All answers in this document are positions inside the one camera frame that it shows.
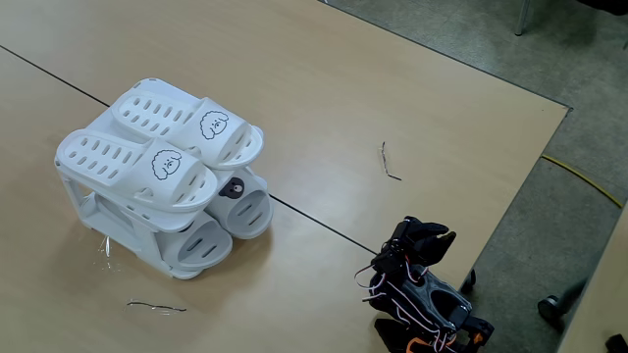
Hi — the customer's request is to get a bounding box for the white dog slipper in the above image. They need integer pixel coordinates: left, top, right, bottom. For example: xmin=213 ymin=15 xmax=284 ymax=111
xmin=54 ymin=128 xmax=220 ymax=213
xmin=110 ymin=90 xmax=265 ymax=171

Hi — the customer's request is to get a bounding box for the yellow floor cable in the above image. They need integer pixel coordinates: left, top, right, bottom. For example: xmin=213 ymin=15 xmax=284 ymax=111
xmin=541 ymin=154 xmax=624 ymax=210

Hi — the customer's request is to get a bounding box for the metal chair leg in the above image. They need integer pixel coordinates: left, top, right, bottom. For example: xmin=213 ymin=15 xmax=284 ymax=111
xmin=513 ymin=0 xmax=535 ymax=37

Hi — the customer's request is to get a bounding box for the crumpled clear tape scrap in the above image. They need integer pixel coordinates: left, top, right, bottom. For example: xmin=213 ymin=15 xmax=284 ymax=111
xmin=96 ymin=233 xmax=123 ymax=274

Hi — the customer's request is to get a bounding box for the grey bear slipper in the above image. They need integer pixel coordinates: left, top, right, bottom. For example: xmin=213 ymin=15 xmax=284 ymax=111
xmin=205 ymin=166 xmax=274 ymax=240
xmin=156 ymin=210 xmax=235 ymax=272

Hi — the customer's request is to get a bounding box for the grey chair base leg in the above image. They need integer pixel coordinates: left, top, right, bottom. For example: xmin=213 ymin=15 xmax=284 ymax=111
xmin=556 ymin=277 xmax=592 ymax=315

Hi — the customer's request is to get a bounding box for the black chair wheel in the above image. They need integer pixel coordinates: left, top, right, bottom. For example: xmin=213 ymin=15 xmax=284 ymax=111
xmin=537 ymin=294 xmax=561 ymax=323

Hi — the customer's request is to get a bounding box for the white two-tier shoe rack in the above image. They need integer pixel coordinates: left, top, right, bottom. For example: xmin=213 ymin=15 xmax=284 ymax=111
xmin=53 ymin=76 xmax=269 ymax=280

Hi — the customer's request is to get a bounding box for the black table caster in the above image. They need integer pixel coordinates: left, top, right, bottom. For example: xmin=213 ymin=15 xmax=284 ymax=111
xmin=459 ymin=268 xmax=477 ymax=295

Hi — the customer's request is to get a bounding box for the long clear tape strip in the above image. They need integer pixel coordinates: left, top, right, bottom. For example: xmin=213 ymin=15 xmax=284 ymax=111
xmin=126 ymin=299 xmax=188 ymax=316

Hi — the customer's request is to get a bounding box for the black caster wheel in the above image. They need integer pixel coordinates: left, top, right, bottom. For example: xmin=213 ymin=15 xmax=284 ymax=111
xmin=604 ymin=332 xmax=628 ymax=353

